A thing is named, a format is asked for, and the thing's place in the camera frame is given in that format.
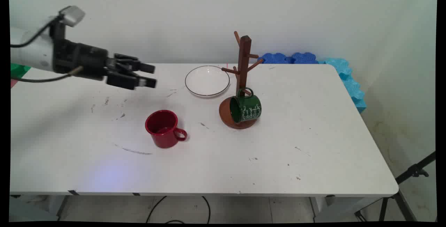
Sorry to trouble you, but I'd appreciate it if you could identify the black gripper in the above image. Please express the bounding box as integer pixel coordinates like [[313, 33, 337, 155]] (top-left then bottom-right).
[[51, 21, 157, 91]]

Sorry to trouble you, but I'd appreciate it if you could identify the green enamel mug white print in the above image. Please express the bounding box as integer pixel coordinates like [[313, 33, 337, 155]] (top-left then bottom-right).
[[229, 87, 262, 124]]

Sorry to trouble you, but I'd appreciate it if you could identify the red enamel mug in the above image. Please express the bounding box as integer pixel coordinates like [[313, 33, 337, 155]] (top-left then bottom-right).
[[145, 109, 188, 149]]

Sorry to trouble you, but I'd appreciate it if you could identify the white plate black rim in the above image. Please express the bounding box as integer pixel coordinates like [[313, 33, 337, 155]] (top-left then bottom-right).
[[184, 65, 231, 98]]

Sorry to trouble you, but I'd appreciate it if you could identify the brown wooden mug tree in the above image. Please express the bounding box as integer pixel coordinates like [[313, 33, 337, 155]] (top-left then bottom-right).
[[218, 31, 264, 130]]

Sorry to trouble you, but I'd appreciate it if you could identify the green foam mat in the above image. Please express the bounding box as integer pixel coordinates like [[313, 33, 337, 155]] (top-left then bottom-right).
[[10, 63, 31, 80]]

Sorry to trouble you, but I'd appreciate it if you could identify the dark blue foam mat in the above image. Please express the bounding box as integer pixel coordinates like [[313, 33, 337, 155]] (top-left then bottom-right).
[[257, 52, 320, 65]]

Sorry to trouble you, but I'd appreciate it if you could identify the light blue foam mat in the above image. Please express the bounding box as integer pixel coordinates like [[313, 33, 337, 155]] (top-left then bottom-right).
[[317, 57, 367, 114]]

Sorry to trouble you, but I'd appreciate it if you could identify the black tripod stand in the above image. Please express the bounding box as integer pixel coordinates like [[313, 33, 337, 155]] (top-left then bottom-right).
[[354, 151, 436, 222]]

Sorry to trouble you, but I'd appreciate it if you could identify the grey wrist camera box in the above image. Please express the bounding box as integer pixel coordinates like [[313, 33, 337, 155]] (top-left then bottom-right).
[[58, 6, 86, 28]]

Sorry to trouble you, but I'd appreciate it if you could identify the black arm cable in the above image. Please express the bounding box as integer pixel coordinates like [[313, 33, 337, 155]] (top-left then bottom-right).
[[10, 15, 85, 83]]

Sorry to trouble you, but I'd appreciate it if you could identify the black floor cable loop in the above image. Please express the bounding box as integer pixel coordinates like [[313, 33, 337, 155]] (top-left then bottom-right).
[[145, 195, 211, 224]]

